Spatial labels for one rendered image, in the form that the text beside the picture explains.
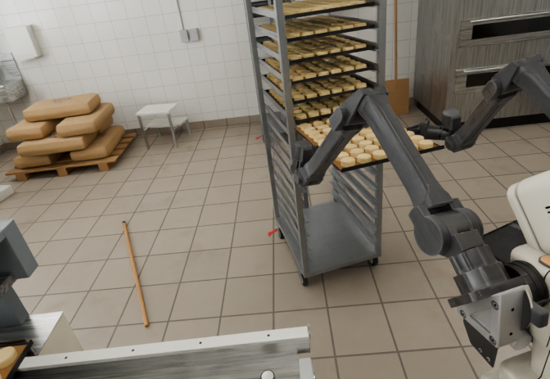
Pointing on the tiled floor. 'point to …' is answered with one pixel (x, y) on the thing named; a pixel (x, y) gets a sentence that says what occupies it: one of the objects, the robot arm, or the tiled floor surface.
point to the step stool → (161, 120)
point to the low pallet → (65, 164)
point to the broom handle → (136, 277)
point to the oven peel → (401, 88)
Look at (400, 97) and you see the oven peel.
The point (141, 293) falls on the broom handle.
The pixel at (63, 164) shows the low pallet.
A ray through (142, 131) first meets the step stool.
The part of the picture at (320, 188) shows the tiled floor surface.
